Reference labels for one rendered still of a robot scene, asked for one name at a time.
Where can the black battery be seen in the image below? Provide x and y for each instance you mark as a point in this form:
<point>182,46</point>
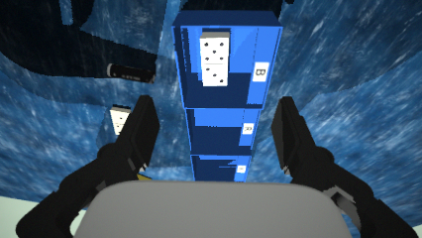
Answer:
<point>131,73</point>

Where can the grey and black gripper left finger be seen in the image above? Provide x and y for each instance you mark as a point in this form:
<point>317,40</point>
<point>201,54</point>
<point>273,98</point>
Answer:
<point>116,162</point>

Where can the blue rack of bins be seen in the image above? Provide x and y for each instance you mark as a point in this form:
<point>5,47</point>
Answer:
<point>222,120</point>

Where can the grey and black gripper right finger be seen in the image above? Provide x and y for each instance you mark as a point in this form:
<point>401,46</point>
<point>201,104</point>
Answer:
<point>314,166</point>

